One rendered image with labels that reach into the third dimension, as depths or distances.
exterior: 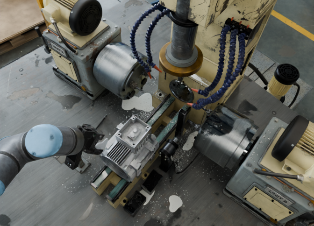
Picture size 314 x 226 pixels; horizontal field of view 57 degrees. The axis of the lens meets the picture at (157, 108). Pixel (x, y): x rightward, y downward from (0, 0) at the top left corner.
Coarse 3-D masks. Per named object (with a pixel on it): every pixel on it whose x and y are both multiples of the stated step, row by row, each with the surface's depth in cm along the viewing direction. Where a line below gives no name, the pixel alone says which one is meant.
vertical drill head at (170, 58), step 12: (180, 0) 91; (180, 12) 95; (180, 36) 103; (192, 36) 104; (168, 48) 117; (180, 48) 108; (192, 48) 110; (168, 60) 115; (180, 60) 113; (192, 60) 114; (168, 72) 116; (180, 72) 113; (192, 72) 115
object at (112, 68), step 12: (108, 48) 143; (120, 48) 142; (96, 60) 143; (108, 60) 139; (120, 60) 138; (132, 60) 138; (144, 60) 142; (96, 72) 143; (108, 72) 139; (120, 72) 137; (132, 72) 138; (144, 72) 146; (108, 84) 142; (120, 84) 138; (132, 84) 142; (144, 84) 156; (120, 96) 144; (132, 96) 152
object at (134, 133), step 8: (128, 120) 123; (136, 120) 126; (128, 128) 124; (136, 128) 124; (144, 128) 124; (120, 136) 120; (128, 136) 121; (136, 136) 122; (144, 136) 120; (128, 144) 117; (136, 144) 117; (136, 152) 121
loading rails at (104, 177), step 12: (168, 96) 156; (156, 108) 152; (168, 108) 156; (156, 120) 150; (168, 120) 158; (168, 132) 145; (156, 156) 148; (108, 168) 135; (144, 168) 141; (96, 180) 132; (108, 180) 139; (120, 180) 132; (96, 192) 139; (120, 192) 128
